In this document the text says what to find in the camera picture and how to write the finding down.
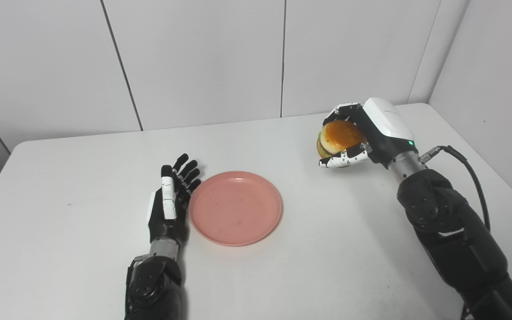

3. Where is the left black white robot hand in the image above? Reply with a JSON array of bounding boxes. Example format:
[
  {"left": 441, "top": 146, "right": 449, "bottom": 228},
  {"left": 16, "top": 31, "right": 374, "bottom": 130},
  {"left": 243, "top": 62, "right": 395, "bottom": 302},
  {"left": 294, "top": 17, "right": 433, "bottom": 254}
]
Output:
[{"left": 148, "top": 153, "right": 202, "bottom": 244}]

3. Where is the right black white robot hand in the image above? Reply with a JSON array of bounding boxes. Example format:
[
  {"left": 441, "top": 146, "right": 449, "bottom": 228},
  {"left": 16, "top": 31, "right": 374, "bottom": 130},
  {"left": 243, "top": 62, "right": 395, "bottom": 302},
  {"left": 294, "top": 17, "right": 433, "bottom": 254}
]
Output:
[{"left": 319, "top": 97, "right": 418, "bottom": 169}]

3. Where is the toy hamburger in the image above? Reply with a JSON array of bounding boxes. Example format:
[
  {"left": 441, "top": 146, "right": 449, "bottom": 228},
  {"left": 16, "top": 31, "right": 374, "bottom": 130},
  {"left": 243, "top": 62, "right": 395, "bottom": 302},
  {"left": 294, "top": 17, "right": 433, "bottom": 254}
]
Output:
[{"left": 316, "top": 120, "right": 367, "bottom": 159}]

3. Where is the pink plastic plate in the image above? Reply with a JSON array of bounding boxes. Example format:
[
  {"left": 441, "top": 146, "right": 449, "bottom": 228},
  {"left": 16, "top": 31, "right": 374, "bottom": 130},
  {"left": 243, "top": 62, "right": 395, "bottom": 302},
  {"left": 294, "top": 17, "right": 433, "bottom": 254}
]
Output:
[{"left": 188, "top": 171, "right": 283, "bottom": 247}]

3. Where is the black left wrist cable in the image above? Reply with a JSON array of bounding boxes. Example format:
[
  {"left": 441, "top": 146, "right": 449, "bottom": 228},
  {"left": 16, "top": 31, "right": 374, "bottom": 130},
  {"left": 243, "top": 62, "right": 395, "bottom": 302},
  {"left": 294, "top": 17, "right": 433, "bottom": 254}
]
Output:
[{"left": 124, "top": 256, "right": 150, "bottom": 316}]

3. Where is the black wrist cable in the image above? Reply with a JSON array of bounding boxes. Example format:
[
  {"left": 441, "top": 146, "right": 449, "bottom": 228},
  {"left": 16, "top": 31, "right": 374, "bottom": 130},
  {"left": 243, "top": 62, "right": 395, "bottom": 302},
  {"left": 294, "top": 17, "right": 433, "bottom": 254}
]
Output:
[
  {"left": 419, "top": 145, "right": 492, "bottom": 232},
  {"left": 124, "top": 256, "right": 150, "bottom": 316}
]

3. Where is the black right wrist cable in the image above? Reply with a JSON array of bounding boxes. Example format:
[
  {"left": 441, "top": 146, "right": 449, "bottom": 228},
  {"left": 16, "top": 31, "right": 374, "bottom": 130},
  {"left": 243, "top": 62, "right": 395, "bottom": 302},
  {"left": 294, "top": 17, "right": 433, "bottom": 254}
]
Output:
[{"left": 419, "top": 145, "right": 492, "bottom": 232}]

